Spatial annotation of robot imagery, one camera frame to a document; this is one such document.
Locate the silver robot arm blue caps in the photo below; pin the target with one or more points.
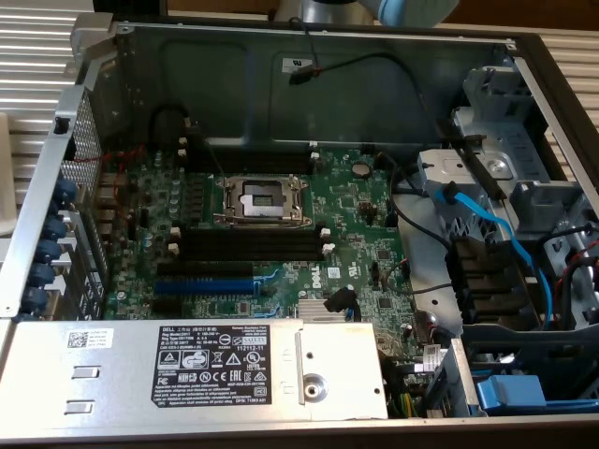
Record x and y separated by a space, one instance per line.
327 9

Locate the black RAM slot white latches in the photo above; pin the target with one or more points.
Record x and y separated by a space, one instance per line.
252 164
252 152
252 251
252 236

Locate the green Dell motherboard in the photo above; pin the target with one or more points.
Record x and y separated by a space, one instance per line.
346 201

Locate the round coin battery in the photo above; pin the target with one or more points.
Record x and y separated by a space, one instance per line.
360 169

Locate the silver finned chipset heatsink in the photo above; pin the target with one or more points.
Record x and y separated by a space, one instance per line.
313 309

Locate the long black expansion slot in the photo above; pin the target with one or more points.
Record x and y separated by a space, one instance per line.
206 269

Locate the blue expansion slot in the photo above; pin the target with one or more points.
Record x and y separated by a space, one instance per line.
206 285

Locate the open metal PC case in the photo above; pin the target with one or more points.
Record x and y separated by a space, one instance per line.
327 103

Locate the short black expansion slot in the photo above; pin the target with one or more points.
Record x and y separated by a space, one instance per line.
167 305

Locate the grey metal disk bay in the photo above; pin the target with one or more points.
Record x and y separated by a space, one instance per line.
505 140

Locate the blue card retainer clip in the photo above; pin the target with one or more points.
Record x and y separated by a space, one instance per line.
44 274
35 298
49 250
66 189
56 228

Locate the silver power supply black label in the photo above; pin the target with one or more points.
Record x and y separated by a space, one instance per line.
117 374

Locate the blue plastic drive latch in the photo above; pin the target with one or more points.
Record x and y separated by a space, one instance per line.
510 393

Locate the CPU socket metal frame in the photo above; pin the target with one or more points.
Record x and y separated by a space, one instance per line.
262 201

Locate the black plastic drive bracket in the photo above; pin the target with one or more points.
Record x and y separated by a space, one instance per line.
486 280

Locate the silver metal corner bracket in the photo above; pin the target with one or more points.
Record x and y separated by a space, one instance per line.
89 33

